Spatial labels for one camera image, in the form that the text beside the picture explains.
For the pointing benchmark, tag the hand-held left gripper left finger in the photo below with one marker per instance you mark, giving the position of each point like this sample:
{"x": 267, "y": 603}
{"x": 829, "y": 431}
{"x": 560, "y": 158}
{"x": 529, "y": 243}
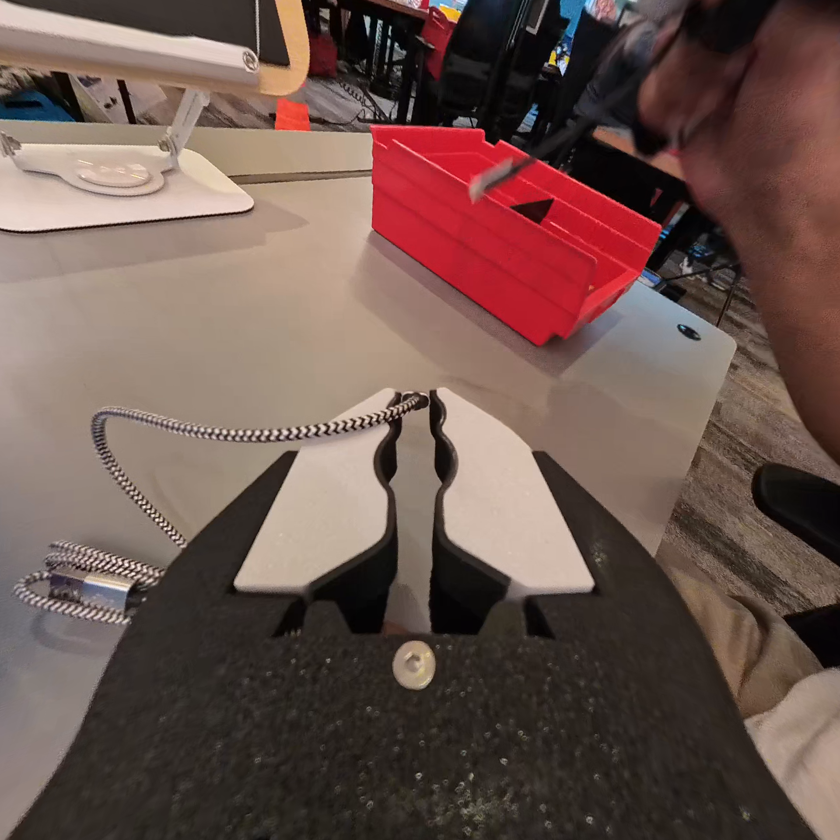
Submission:
{"x": 315, "y": 525}

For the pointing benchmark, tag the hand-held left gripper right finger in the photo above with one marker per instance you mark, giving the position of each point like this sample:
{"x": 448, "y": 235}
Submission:
{"x": 516, "y": 525}

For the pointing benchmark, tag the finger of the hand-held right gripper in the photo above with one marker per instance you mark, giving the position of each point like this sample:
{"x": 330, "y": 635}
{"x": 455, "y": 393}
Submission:
{"x": 496, "y": 175}

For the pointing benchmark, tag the red plastic bin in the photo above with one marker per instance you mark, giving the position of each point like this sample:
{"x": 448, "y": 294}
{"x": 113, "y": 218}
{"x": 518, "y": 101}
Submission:
{"x": 460, "y": 250}

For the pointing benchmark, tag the person's right forearm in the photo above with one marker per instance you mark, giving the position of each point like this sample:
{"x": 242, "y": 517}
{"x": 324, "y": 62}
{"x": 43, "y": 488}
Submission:
{"x": 788, "y": 236}

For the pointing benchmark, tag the grey desk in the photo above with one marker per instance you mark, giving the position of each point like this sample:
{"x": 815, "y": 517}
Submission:
{"x": 263, "y": 328}

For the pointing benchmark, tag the black desk grommet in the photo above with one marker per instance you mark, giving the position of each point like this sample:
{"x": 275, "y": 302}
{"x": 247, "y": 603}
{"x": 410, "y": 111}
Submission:
{"x": 689, "y": 331}

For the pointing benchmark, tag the black divider in red bin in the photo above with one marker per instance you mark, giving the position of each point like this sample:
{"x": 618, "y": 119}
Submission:
{"x": 532, "y": 210}

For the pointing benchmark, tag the orange traffic cone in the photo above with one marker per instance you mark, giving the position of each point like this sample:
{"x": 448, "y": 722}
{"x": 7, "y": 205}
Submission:
{"x": 292, "y": 116}

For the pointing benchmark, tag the black office chair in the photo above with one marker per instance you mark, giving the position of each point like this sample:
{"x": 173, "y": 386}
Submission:
{"x": 801, "y": 505}

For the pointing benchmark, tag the white folding stand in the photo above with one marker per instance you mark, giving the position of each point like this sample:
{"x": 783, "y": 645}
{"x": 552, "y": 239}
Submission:
{"x": 158, "y": 204}

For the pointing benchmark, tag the person's white shirt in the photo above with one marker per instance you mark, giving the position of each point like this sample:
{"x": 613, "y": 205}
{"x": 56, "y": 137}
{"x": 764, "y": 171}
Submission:
{"x": 801, "y": 755}

